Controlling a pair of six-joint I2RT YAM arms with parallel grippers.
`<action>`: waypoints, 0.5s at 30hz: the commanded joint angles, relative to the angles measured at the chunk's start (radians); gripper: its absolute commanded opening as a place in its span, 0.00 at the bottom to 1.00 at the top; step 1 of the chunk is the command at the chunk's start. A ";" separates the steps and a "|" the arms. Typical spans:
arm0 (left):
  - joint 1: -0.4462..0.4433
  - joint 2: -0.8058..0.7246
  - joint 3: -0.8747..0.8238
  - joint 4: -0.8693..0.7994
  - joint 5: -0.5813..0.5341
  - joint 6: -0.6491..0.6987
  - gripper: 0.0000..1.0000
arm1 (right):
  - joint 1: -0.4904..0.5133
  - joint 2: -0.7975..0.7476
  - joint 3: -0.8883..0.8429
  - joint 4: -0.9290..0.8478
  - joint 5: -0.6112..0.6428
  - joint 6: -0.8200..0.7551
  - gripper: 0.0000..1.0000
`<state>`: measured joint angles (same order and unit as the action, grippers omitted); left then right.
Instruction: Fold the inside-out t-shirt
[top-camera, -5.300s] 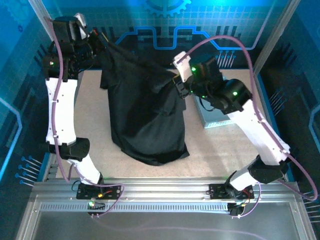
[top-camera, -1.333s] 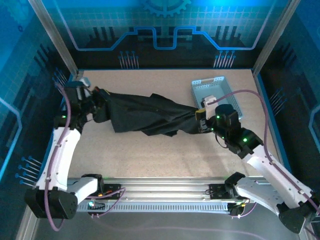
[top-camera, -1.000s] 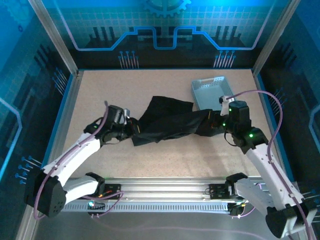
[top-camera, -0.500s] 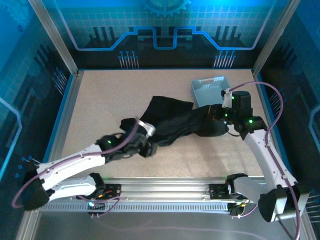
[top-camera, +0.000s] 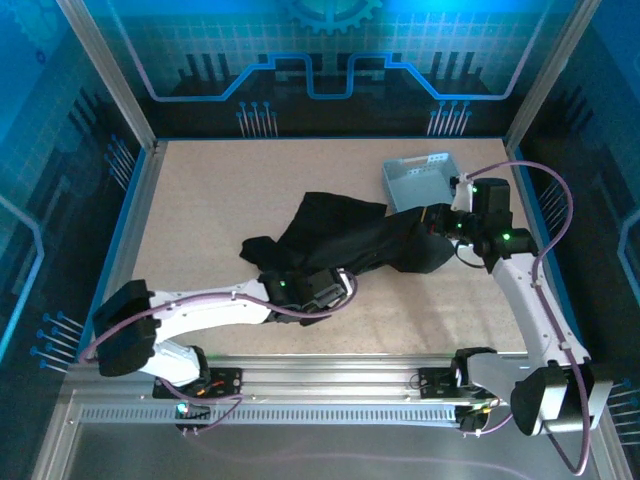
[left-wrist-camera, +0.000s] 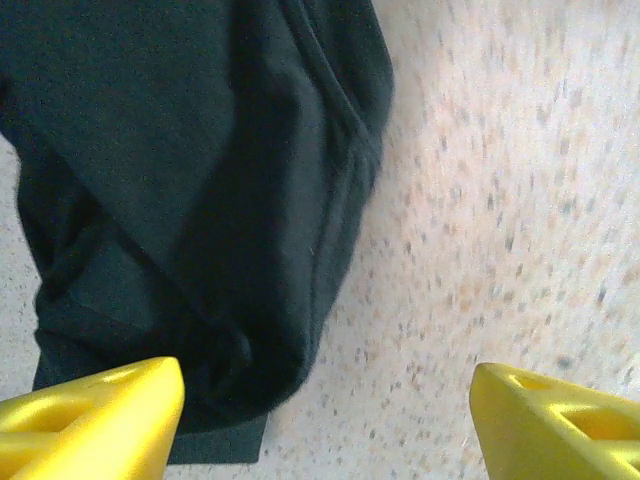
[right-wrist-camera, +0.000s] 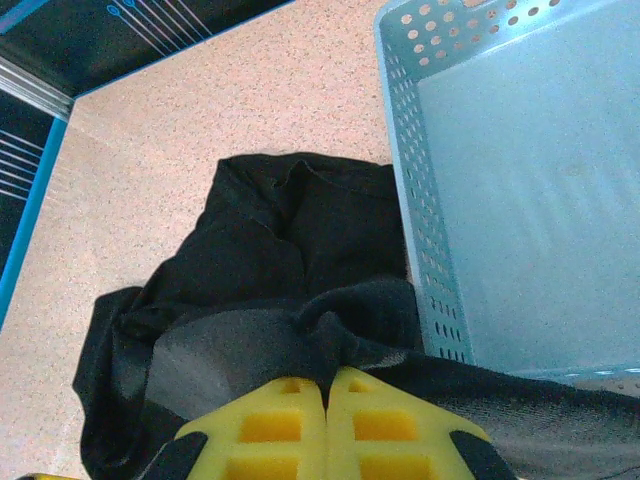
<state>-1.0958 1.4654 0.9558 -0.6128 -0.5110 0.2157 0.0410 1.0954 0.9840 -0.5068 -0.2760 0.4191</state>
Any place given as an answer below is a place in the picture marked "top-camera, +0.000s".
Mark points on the black t-shirt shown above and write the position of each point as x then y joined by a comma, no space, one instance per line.
350,230

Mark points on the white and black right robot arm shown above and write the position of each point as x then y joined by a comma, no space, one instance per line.
525,300

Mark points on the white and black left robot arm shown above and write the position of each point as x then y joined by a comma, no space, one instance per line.
215,310

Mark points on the grey perforated plastic basket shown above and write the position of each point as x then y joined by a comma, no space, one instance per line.
415,185

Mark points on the grey sheet metal panel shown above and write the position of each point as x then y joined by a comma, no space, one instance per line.
325,450

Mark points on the aluminium front rail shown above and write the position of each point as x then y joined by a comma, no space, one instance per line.
325,375

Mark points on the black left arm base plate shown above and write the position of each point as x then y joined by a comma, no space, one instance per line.
227,382

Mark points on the aluminium frame post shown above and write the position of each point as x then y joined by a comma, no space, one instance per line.
111,75
551,75

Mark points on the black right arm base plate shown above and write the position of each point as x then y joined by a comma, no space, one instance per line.
435,382

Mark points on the aluminium table side rail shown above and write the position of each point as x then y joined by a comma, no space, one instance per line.
126,240

